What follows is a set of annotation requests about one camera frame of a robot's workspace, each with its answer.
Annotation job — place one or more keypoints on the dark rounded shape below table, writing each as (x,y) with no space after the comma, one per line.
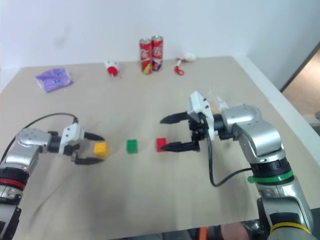
(252,228)

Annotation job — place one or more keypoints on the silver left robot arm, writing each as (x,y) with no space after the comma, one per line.
(27,140)

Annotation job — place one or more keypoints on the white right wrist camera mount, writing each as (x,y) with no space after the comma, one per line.
(197,105)

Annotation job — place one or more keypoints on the yellow toy brick block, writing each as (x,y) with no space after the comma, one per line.
(101,150)

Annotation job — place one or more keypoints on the red blue cola can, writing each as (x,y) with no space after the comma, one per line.
(158,53)

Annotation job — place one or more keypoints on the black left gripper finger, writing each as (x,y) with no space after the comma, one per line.
(93,136)
(88,161)

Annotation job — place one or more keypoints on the red toy brick block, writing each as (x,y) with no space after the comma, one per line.
(160,145)

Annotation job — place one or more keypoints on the brown wooden door panel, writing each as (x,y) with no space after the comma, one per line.
(307,82)

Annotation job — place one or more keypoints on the green toy brick block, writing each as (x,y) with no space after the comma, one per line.
(132,146)

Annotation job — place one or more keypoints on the clear bag of orange bread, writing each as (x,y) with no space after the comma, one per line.
(221,102)

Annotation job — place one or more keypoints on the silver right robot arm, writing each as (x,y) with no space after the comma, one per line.
(265,140)

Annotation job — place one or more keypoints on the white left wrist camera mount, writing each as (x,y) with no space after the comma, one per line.
(71,135)

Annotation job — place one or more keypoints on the beige table cover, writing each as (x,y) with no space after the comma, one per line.
(150,100)

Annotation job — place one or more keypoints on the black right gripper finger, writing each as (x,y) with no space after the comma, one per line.
(182,147)
(175,118)

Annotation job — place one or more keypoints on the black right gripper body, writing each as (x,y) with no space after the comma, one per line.
(198,132)

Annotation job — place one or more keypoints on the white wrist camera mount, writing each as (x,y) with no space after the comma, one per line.
(197,105)
(71,135)

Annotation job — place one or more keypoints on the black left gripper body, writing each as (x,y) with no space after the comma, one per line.
(72,150)

